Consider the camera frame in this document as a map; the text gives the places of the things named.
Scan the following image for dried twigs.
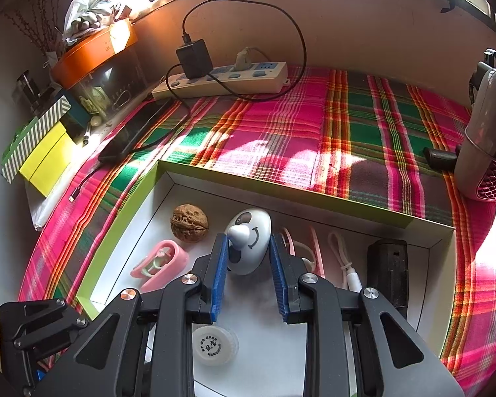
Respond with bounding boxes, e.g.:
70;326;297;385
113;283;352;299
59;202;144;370
4;0;67;59

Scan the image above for white charging cable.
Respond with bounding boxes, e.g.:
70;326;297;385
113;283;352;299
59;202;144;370
328;232;362;292

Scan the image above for glass display case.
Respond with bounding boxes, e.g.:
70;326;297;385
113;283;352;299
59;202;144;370
66;47;151;127

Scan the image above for white panda face massager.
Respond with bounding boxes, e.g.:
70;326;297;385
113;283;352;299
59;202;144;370
224;207;272;276

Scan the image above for orange tray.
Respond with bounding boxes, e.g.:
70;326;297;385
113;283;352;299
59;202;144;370
50;20;139;89

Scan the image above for pink silicone holder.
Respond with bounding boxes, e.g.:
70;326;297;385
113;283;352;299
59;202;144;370
131;240;189;292
281;225;325;278

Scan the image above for thin black cable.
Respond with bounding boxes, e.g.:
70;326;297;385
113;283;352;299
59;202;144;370
68;163;106;204

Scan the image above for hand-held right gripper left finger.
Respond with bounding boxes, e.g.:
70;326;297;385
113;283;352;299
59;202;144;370
33;233;229;397

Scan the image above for striped box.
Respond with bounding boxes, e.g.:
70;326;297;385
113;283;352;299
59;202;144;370
0;95;73;185

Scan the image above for brown walnut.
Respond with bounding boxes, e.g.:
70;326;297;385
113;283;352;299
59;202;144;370
171;203;210;241

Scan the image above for green cardboard box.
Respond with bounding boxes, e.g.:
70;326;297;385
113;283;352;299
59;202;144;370
75;159;456;358

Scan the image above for grey mesh space heater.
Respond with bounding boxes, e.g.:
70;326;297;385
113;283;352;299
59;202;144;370
454;49;496;203

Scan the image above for small green box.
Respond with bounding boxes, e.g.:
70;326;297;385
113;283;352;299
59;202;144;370
79;85;108;114

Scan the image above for cream power strip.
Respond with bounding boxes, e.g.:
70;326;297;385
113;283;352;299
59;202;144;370
151;61;289;101

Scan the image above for small black device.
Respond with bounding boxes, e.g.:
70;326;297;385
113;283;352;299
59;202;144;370
423;146;459;171

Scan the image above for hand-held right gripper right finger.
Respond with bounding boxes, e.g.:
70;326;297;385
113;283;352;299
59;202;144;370
269;233;466;397

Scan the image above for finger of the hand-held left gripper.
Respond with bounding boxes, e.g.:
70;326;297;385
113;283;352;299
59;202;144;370
8;298;89;352
22;351;59;397

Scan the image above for black bike light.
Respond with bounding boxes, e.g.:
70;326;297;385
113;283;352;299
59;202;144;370
367;239;410;319

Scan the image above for grey plug adapter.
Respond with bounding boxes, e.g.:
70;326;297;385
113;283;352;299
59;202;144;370
235;47;257;71

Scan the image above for black smartphone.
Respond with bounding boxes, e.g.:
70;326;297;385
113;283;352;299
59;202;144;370
98;100;174;164

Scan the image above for black charger brick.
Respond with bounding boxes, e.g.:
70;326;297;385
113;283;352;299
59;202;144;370
176;39;213;79

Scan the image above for dark glass jar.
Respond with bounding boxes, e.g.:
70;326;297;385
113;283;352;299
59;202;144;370
16;70;46;112

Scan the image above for white plastic sheet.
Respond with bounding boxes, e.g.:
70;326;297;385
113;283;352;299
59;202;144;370
31;188;71;232

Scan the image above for white plastic bag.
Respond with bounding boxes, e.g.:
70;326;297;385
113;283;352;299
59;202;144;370
62;0;127;46

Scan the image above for black charger cable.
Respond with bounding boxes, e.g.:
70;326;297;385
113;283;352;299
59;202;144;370
124;0;307;158

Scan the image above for white round container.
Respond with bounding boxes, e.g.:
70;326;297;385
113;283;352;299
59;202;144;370
191;326;239;367

